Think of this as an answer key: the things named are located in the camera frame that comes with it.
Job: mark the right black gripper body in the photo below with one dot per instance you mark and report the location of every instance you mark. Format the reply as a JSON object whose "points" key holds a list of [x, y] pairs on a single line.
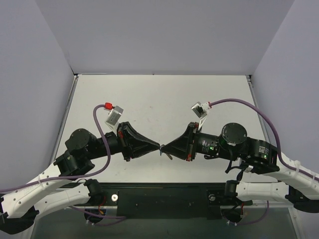
{"points": [[192, 142]]}

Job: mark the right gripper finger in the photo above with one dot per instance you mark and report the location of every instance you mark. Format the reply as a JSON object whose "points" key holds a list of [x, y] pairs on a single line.
{"points": [[181, 143], [179, 153]]}

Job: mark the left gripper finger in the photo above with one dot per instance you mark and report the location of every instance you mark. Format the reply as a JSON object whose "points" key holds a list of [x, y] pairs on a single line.
{"points": [[137, 140], [143, 150]]}

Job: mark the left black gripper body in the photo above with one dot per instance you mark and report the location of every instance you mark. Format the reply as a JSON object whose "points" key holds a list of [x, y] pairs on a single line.
{"points": [[123, 142]]}

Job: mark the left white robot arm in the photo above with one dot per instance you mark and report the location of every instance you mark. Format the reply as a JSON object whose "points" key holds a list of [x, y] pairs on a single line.
{"points": [[22, 206]]}

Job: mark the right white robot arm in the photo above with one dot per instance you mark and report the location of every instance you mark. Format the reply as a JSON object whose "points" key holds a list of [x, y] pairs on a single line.
{"points": [[264, 172]]}

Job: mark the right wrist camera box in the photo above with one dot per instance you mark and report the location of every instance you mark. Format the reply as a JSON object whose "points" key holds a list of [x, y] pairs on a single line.
{"points": [[198, 109]]}

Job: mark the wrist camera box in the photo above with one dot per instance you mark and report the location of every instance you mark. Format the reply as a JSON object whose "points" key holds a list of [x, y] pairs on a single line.
{"points": [[114, 116], [198, 109]]}

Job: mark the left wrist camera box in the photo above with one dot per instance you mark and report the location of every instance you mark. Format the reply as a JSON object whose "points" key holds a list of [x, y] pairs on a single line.
{"points": [[114, 116]]}

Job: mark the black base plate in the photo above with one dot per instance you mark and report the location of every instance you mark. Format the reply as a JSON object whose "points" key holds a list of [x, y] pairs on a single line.
{"points": [[170, 200]]}

